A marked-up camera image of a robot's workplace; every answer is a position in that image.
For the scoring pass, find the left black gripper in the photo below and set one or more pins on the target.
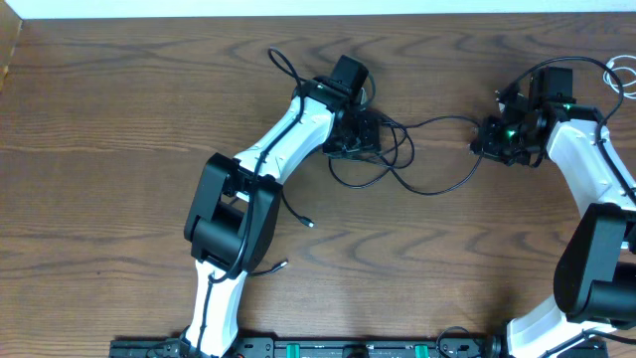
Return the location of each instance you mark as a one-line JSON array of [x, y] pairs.
[[371, 142]]

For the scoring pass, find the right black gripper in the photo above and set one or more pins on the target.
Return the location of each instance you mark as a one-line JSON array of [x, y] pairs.
[[485, 143]]

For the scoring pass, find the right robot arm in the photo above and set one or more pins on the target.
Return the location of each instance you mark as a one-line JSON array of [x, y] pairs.
[[593, 289]]

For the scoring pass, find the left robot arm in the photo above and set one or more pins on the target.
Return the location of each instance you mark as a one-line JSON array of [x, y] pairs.
[[232, 219]]

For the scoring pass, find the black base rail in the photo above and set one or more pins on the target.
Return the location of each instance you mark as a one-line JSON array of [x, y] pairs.
[[266, 347]]

